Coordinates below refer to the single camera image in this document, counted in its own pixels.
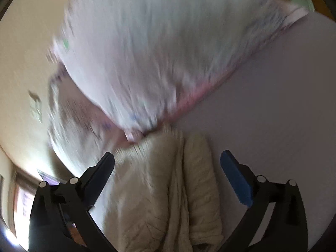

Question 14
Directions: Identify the cream knit sweater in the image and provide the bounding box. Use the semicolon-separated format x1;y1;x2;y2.
101;124;224;252

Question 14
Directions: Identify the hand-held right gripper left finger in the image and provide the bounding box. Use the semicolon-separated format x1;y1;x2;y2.
28;152;118;252

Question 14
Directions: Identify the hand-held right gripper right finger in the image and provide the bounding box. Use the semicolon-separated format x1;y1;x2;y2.
217;150;308;252

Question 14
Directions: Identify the window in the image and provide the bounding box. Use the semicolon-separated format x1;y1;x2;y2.
12;168;69;239

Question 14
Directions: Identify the wall switch plate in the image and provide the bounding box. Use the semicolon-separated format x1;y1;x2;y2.
28;90;44;123

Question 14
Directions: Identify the white printed pink-trimmed garment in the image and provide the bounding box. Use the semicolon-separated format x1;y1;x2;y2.
46;0;310;160

